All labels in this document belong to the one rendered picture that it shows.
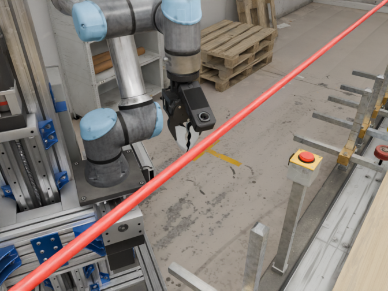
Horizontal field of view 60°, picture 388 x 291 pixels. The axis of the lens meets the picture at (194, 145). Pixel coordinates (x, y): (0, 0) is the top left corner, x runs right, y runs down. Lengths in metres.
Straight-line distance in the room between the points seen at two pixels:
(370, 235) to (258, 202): 1.39
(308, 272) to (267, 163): 1.60
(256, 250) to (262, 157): 2.16
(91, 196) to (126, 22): 0.61
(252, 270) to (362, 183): 1.14
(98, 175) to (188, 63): 0.58
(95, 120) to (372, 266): 0.96
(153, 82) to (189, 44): 3.23
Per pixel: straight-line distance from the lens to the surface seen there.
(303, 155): 1.00
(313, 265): 1.53
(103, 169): 1.14
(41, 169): 1.23
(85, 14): 0.72
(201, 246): 2.29
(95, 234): 0.22
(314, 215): 1.59
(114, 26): 0.73
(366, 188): 1.95
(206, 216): 2.45
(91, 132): 1.06
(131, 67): 1.10
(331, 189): 1.75
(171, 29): 0.69
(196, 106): 0.70
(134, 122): 1.10
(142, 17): 0.75
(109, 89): 3.87
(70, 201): 1.29
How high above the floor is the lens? 1.81
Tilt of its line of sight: 36 degrees down
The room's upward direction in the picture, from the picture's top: straight up
